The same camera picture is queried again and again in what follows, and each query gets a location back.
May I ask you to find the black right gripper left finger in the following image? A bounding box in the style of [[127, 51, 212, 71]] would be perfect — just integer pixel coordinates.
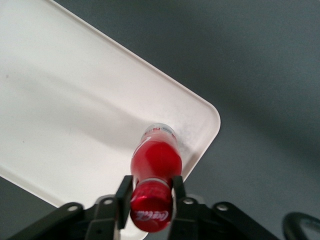
[[115, 175, 134, 230]]

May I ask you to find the red coke bottle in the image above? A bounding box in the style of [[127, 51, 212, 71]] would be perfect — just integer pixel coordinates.
[[129, 122, 183, 234]]

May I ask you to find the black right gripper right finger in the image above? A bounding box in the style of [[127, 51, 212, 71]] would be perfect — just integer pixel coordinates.
[[169, 175, 187, 221]]

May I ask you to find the cream plastic tray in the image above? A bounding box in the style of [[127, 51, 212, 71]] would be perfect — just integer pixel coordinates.
[[0, 0, 222, 240]]

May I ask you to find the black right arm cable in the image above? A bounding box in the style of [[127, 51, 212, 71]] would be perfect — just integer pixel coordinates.
[[281, 211, 320, 240]]

